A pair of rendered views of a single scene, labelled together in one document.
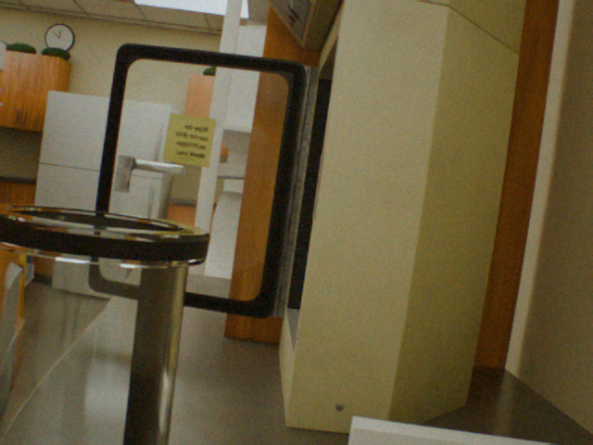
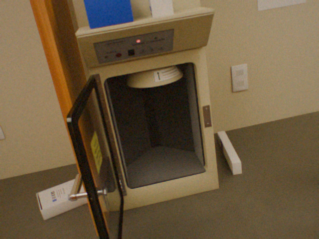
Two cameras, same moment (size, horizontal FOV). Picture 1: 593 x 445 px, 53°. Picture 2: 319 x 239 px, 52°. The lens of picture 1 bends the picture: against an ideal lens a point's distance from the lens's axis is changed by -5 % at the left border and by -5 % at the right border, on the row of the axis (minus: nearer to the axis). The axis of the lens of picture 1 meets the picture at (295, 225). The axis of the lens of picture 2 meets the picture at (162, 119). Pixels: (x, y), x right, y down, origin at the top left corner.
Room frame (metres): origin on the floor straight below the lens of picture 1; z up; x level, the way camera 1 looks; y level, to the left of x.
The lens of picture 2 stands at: (0.84, 0.86, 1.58)
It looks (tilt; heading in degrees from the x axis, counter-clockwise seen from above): 22 degrees down; 267
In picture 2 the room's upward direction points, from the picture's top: 9 degrees counter-clockwise
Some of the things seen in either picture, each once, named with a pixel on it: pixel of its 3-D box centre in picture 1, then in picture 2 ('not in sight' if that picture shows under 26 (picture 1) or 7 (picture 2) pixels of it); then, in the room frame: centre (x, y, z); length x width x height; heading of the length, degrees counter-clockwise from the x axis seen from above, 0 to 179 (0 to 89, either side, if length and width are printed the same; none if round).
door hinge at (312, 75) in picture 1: (296, 192); (109, 141); (0.95, 0.01, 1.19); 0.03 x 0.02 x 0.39; 3
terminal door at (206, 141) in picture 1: (193, 178); (102, 170); (0.96, 0.17, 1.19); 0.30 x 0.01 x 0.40; 87
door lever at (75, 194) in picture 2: not in sight; (83, 185); (1.00, 0.24, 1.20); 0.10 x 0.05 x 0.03; 87
